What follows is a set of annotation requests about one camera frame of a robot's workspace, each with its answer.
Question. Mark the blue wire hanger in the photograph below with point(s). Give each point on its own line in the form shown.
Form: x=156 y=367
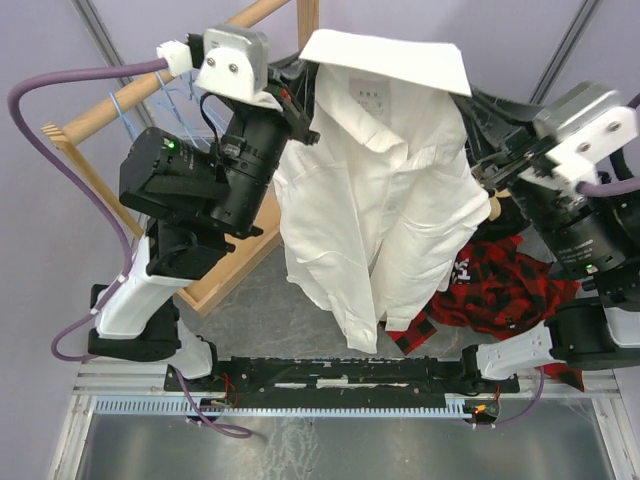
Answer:
x=184 y=84
x=129 y=125
x=169 y=102

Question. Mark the wooden clothes rack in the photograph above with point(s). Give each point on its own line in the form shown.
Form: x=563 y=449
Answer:
x=203 y=296

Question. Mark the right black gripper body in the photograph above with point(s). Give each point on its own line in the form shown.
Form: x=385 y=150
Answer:
x=517 y=153

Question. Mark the blue wire hanger front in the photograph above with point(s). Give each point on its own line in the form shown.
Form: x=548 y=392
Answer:
x=129 y=125

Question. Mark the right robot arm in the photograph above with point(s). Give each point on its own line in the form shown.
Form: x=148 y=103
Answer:
x=595 y=239

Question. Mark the black beige floral blanket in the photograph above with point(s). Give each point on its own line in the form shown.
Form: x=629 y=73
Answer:
x=506 y=218

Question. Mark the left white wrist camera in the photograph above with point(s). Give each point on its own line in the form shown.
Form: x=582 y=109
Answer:
x=232 y=63

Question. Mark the red black plaid shirt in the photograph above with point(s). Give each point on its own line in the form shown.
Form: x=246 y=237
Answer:
x=494 y=289

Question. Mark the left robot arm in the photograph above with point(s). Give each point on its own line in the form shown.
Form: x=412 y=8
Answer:
x=199 y=203

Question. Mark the grey slotted cable duct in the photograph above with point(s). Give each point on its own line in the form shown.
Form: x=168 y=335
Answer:
x=138 y=405

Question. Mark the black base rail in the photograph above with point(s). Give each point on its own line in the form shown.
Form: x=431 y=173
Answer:
x=351 y=383

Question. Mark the white shirt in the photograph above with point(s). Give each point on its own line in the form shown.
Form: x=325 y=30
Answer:
x=374 y=214

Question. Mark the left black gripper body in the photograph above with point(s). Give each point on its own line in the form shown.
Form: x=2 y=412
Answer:
x=298 y=116

